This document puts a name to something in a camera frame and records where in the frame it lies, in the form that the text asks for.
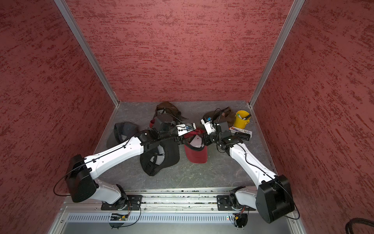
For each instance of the dark grey cap left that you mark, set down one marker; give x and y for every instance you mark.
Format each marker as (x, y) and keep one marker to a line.
(121, 132)

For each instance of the red cap with white logo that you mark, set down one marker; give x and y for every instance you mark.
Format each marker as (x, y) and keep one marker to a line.
(195, 148)

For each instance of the yellow plastic bucket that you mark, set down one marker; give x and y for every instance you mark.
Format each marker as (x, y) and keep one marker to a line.
(239, 122)

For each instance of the white staples box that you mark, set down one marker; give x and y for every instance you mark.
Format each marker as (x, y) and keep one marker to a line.
(235, 130)

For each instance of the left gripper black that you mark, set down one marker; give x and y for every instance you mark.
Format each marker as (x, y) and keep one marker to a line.
(179, 139)

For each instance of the corner aluminium profile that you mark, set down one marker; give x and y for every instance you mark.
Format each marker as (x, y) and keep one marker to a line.
(74, 27)
(287, 26)

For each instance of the aluminium rail frame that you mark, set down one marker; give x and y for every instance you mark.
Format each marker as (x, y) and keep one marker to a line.
(168, 211)

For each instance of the black stapler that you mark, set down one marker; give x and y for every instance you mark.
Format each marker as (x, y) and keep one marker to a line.
(243, 136)

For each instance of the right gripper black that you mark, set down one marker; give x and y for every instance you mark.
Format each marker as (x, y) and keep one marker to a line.
(207, 142)

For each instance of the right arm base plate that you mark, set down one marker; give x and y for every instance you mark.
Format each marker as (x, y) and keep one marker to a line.
(232, 203)

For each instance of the right corner aluminium profile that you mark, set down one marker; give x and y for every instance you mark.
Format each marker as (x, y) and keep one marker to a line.
(287, 26)

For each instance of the black cap front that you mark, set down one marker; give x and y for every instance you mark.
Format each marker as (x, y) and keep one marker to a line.
(165, 155)

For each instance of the dark brown cap back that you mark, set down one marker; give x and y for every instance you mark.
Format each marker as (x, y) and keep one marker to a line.
(169, 108)

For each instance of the left corner aluminium profile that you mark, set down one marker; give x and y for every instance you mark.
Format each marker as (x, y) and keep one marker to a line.
(74, 27)

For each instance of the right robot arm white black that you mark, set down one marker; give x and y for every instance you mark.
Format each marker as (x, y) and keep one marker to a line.
(272, 197)

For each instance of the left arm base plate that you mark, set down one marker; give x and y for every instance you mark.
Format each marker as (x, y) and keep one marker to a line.
(130, 203)

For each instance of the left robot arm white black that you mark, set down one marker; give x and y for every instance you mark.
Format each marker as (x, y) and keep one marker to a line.
(83, 173)

